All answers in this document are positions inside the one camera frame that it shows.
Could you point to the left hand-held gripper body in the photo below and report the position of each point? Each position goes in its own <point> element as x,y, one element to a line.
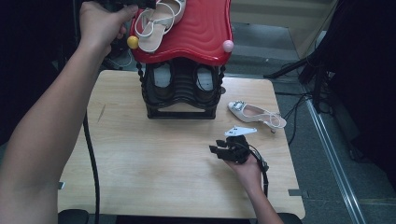
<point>118,3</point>

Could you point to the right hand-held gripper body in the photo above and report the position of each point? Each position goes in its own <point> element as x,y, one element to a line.
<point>238,146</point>

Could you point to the white heeled sandal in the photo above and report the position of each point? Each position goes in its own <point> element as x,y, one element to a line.
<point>155,28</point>
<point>244,114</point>

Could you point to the red and black shoe rack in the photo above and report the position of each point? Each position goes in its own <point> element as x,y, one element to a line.
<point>199,34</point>

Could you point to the person's right hand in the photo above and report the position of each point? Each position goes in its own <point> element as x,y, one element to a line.
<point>247,174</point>

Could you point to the person's left hand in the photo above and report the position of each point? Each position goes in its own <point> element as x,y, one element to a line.
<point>101,28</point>

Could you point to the black curtain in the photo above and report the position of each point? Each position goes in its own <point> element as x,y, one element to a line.
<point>367,77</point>
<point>31,37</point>

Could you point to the black tripod stand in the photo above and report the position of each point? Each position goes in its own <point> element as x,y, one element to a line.
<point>314,71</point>

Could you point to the metal floor rail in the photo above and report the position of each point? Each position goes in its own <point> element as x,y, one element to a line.
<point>333,158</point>

